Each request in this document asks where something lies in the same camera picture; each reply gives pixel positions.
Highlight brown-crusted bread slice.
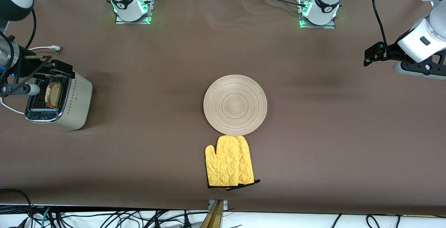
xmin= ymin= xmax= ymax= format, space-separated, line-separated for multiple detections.
xmin=45 ymin=82 xmax=63 ymax=109

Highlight round light wooden plate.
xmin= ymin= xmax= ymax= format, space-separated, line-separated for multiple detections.
xmin=203 ymin=75 xmax=268 ymax=136

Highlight beige chrome two-slot toaster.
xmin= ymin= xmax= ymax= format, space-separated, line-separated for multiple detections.
xmin=24 ymin=65 xmax=93 ymax=131

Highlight brass coloured bar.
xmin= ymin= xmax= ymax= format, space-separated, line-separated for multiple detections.
xmin=200 ymin=200 xmax=224 ymax=228

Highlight white toaster power cable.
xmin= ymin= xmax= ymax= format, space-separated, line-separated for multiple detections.
xmin=0 ymin=46 xmax=62 ymax=114

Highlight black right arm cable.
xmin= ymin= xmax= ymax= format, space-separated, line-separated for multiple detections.
xmin=25 ymin=8 xmax=37 ymax=50

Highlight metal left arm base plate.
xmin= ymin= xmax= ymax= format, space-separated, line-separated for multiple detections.
xmin=298 ymin=0 xmax=337 ymax=29

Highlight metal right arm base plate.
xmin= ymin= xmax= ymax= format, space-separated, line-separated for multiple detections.
xmin=115 ymin=0 xmax=154 ymax=25

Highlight black looped cable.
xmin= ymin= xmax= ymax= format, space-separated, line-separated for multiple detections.
xmin=0 ymin=188 xmax=34 ymax=228

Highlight teal cable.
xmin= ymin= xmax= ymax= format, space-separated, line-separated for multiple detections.
xmin=39 ymin=206 xmax=53 ymax=228

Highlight small metal table bracket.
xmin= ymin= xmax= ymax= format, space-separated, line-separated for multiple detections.
xmin=208 ymin=199 xmax=229 ymax=210

